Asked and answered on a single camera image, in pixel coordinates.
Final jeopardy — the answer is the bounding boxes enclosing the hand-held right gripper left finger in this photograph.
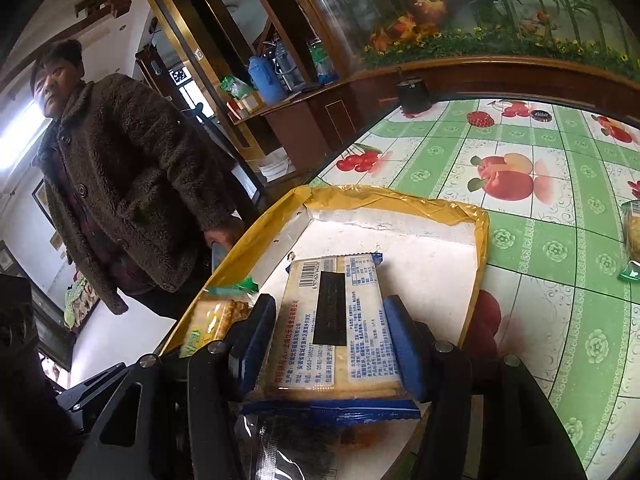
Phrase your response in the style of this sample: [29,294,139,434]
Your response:
[82,294,278,480]

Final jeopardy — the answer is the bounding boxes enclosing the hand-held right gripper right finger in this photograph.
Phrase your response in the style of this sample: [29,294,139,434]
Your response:
[382,295,588,480]

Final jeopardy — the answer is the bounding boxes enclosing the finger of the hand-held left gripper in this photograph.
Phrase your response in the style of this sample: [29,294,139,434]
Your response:
[55,361,133,415]

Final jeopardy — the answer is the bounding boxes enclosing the white cracker packet blue edges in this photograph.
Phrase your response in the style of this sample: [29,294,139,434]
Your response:
[240,254,422,423]

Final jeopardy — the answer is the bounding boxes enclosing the white tray with yellow rim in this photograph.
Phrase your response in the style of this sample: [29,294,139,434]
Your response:
[160,185,490,480]

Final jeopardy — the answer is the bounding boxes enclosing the square cracker packet green edges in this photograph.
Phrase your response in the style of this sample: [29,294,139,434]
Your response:
[179,277,261,358]

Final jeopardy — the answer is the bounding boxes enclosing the clear packet of dark cookies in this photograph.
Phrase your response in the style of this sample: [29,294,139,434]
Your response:
[235,400,431,480]

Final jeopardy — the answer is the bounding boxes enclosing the green fruit print tablecloth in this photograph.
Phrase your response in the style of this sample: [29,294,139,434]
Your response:
[305,97,640,480]

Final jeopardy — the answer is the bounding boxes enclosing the white bucket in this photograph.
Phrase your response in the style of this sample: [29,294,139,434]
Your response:
[257,152,293,181]

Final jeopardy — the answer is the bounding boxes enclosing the dark wooden chair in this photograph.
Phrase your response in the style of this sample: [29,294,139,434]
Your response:
[187,102,266,211]

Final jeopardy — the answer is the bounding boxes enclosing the small cardboard box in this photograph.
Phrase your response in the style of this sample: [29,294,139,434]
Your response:
[227,91,266,121]

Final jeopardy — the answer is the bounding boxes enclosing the wooden display cabinet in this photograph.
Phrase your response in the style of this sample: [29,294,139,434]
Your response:
[227,55,640,161]

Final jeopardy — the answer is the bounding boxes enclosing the small black container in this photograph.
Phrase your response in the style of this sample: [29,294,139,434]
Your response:
[396,77,432,115]

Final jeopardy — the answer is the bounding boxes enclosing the green plastic bag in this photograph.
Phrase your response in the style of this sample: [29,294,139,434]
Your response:
[220,76,253,101]

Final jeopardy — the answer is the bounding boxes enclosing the round cracker packet green label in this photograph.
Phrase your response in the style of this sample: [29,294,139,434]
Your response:
[619,200,640,281]

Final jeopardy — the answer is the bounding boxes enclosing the blue thermos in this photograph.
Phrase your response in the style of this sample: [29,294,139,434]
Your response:
[248,56,286,106]

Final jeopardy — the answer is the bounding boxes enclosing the grey-blue thermos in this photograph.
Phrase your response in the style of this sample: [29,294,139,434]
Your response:
[274,42,306,92]

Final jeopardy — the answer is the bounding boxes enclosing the clear bottle green label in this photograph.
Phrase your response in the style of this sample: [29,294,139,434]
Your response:
[307,40,338,85]

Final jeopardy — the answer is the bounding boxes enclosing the tall gold-framed glass cabinet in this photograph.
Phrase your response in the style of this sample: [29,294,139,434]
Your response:
[144,0,281,161]

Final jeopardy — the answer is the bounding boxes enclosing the glass artificial flower display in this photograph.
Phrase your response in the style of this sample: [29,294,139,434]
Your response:
[300,0,640,81]

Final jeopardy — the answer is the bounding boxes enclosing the framed wall picture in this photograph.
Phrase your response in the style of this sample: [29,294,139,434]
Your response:
[31,177,56,228]

